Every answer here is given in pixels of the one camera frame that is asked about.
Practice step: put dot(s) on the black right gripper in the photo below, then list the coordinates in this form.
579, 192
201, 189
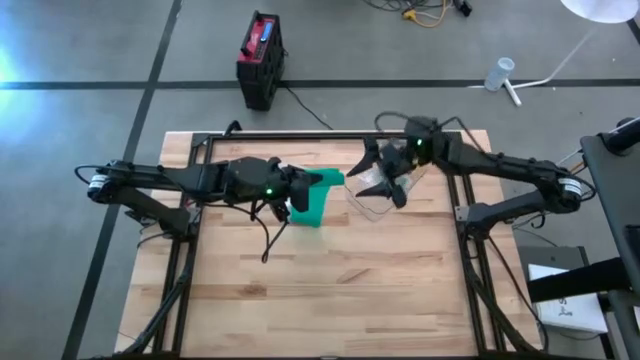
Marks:
397, 165

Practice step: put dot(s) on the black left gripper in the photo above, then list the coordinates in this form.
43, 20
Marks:
300, 195

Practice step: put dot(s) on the clear plastic bin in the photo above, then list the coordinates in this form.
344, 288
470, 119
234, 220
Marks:
370, 210

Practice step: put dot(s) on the green elastic band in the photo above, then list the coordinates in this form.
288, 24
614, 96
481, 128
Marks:
315, 217

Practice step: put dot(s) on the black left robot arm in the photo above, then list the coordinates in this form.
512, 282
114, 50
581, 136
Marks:
175, 180

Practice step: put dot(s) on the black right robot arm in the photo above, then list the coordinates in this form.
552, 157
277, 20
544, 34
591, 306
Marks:
500, 165

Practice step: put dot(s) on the red and black battery box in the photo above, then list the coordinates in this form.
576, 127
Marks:
260, 60

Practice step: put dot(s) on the white box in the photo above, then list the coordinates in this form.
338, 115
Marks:
565, 300

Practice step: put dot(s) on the grey metal cart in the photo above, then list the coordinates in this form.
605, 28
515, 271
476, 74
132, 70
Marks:
615, 200

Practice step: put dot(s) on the white floor lamp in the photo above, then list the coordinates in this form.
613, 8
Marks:
600, 10

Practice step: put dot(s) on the black aluminium table frame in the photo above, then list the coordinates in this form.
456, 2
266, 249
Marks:
325, 135

